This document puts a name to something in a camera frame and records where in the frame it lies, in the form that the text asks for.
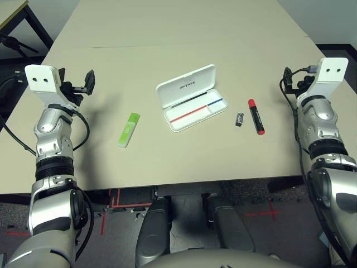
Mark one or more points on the grey robot left leg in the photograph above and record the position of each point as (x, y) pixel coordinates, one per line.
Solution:
(153, 229)

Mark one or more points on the white shoe tip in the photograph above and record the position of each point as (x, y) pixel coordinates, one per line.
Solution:
(272, 256)

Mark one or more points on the grey robot right leg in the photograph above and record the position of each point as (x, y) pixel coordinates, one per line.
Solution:
(231, 226)

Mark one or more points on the red tape vertical strip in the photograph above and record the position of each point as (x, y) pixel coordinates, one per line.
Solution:
(103, 223)

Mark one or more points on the white plastic pencil case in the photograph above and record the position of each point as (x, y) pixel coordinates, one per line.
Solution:
(192, 111)

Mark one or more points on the grey robot leg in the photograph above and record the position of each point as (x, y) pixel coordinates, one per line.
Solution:
(231, 226)
(153, 229)

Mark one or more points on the red black marker pen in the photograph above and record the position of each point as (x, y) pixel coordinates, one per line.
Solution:
(256, 117)

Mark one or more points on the black framed side table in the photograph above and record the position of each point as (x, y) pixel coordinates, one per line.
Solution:
(16, 8)

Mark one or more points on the black tripod stand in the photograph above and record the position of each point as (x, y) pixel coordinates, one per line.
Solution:
(16, 44)

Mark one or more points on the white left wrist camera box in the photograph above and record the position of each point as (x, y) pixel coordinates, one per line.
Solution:
(42, 79)

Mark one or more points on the grey robot torso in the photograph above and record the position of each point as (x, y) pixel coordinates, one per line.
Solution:
(217, 259)

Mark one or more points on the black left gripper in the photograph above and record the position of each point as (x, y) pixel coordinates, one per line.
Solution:
(68, 89)

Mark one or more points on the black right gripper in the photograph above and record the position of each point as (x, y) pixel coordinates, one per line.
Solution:
(302, 85)

